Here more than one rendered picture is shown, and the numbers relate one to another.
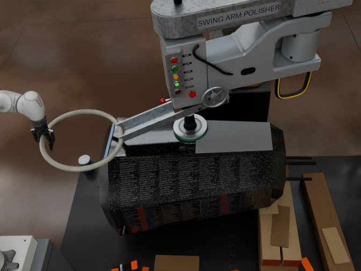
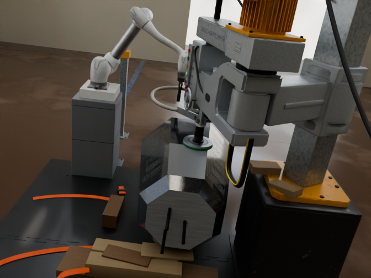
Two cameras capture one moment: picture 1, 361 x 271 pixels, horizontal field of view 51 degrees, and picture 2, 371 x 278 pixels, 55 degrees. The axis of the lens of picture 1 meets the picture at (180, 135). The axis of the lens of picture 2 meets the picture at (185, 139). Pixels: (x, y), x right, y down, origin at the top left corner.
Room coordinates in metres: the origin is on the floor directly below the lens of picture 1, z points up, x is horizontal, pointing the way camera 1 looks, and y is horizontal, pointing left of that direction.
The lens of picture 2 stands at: (1.10, -2.38, 1.87)
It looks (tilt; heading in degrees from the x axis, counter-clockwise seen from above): 23 degrees down; 80
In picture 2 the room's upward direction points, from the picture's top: 8 degrees clockwise
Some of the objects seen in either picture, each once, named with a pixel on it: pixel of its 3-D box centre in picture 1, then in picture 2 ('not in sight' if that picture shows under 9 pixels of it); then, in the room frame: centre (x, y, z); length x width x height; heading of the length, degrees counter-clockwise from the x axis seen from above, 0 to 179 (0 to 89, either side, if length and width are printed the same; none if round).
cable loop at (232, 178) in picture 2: (293, 78); (237, 157); (1.70, -0.72, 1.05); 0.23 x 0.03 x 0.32; 98
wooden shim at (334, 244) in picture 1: (335, 244); not in sight; (1.02, -0.93, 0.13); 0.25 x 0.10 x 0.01; 0
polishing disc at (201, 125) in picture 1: (190, 126); (197, 141); (1.61, -0.07, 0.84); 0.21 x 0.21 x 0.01
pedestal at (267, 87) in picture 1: (226, 101); (287, 228); (2.28, -0.42, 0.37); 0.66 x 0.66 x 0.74; 82
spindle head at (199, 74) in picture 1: (198, 63); (211, 80); (1.63, -0.15, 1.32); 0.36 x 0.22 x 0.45; 98
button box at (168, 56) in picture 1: (175, 75); (189, 65); (1.49, -0.01, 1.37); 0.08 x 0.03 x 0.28; 98
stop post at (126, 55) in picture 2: not in sight; (122, 94); (1.03, 1.88, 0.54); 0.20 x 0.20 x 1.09; 82
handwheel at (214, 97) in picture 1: (212, 92); (192, 99); (1.51, -0.20, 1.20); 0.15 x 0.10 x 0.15; 98
